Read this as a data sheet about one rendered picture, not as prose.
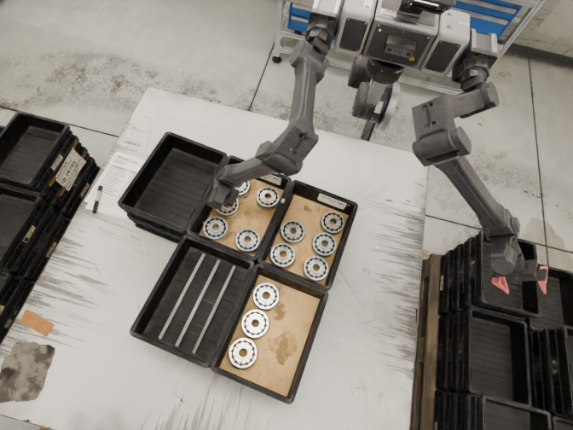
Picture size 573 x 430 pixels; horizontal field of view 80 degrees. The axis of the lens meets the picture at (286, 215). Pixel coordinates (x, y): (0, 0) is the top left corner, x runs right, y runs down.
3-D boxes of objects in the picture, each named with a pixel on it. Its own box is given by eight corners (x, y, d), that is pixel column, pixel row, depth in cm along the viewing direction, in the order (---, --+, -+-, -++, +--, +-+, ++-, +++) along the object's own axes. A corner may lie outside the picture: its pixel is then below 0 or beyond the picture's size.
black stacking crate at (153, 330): (189, 243, 143) (184, 234, 133) (255, 270, 141) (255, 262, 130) (138, 337, 126) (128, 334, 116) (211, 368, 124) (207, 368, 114)
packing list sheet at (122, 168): (112, 150, 171) (112, 149, 170) (157, 161, 170) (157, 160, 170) (80, 207, 157) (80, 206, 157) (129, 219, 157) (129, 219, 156)
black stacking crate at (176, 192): (172, 147, 162) (167, 131, 152) (229, 168, 160) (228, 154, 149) (126, 217, 145) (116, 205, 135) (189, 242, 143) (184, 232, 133)
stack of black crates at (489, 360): (436, 316, 206) (469, 306, 176) (486, 329, 206) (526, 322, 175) (433, 388, 190) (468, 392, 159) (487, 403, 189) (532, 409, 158)
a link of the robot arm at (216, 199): (245, 177, 123) (224, 165, 119) (235, 205, 118) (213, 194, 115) (231, 186, 133) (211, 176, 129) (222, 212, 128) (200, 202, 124)
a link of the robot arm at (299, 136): (325, 152, 82) (292, 130, 77) (290, 180, 91) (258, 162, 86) (329, 55, 108) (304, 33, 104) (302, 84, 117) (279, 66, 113)
